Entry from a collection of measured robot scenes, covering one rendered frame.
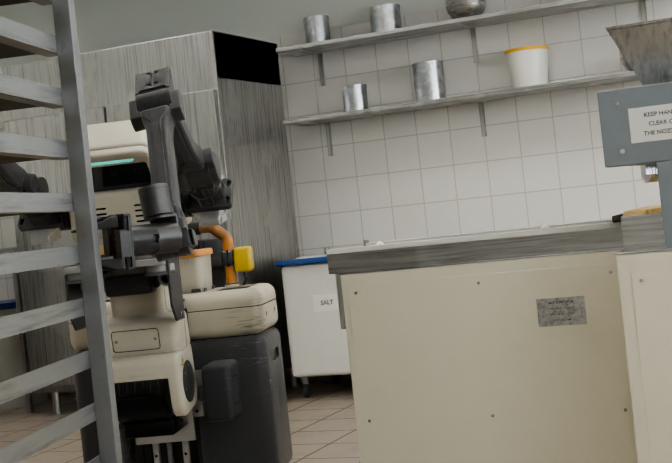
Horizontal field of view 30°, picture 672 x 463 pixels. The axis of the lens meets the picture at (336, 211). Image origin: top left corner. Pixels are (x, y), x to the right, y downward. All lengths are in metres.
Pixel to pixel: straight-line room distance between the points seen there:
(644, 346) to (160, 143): 1.08
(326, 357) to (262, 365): 3.48
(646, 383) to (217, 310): 1.21
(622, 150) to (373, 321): 0.76
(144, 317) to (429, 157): 4.25
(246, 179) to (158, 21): 1.51
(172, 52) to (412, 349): 4.18
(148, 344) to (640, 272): 1.22
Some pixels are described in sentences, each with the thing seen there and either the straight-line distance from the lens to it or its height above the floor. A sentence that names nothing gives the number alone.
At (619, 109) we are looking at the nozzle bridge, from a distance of 2.65.
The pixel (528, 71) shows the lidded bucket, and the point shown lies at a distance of 6.79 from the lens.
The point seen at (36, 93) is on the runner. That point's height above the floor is 1.23.
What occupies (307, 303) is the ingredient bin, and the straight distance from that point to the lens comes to 6.80.
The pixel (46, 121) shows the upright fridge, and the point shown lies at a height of 1.69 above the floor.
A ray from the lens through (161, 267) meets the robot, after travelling 3.00.
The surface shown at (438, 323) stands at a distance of 2.95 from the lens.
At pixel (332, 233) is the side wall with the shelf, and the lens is 7.43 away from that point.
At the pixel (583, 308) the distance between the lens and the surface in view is 2.87.
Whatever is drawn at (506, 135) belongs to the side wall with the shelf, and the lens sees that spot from 7.08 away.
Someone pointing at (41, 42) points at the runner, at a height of 1.32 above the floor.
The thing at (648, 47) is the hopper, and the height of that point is 1.27.
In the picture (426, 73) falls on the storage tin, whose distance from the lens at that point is 6.97.
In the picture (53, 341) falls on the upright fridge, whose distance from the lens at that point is 7.35.
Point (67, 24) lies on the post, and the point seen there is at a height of 1.35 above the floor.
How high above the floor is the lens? 0.98
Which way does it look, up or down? level
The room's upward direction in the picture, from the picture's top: 6 degrees counter-clockwise
